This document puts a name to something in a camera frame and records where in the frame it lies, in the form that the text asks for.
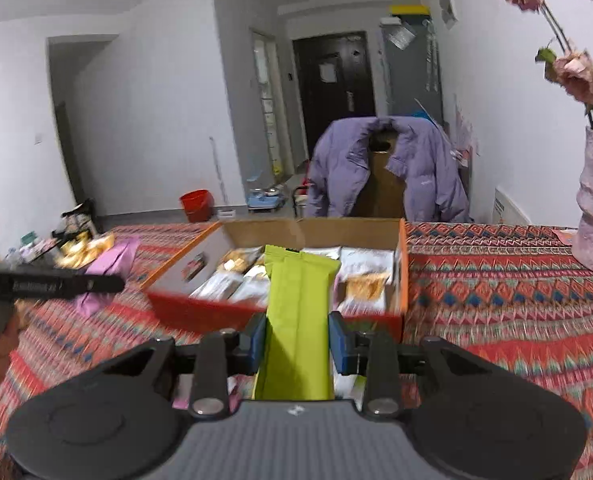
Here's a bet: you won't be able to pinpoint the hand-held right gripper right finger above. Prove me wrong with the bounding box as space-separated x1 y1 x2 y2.
327 311 502 419

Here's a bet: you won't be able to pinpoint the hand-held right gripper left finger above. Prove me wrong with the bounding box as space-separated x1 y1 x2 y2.
94 312 268 419

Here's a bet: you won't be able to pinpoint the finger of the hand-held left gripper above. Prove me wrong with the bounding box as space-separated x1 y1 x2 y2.
75 273 126 296

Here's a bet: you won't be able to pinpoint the purple snack packet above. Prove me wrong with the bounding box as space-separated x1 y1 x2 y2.
73 238 142 317

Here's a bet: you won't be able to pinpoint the green snack packet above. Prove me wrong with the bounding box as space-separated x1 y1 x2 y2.
253 243 342 402

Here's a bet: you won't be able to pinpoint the pile of assorted snack packets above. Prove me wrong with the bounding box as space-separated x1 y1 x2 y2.
173 244 398 408

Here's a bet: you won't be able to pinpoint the red cardboard box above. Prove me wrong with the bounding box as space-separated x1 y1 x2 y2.
141 217 410 345

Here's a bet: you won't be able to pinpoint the plate of orange peels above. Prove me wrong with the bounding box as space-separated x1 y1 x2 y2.
55 233 116 269

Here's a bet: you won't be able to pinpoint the red bucket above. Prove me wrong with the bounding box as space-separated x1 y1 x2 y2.
179 188 212 222

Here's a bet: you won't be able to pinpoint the brown chair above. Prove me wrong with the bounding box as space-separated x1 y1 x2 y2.
351 129 410 220

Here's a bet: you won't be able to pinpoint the purple jacket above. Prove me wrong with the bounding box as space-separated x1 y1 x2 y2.
307 115 471 224

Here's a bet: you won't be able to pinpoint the black door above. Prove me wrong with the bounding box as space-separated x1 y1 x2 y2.
292 30 377 161

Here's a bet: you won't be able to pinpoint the glass sliding door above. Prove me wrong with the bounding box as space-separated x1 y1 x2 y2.
250 28 284 179

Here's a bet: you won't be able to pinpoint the grey refrigerator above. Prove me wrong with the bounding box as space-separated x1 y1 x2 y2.
379 15 445 126

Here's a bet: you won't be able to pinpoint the white folded umbrella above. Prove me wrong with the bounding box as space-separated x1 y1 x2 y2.
422 19 440 94

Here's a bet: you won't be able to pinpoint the clear plastic bag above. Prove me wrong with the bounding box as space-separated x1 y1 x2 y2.
387 23 417 51

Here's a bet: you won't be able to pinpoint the dried pink roses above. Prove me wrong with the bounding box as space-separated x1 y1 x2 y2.
495 0 593 134

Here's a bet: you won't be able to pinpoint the mop handle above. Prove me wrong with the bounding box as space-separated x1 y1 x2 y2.
208 135 228 211

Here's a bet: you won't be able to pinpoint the white wall board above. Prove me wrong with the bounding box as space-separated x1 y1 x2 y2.
493 185 532 225

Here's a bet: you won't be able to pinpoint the wall electrical panel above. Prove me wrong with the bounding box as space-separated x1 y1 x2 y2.
438 0 460 30

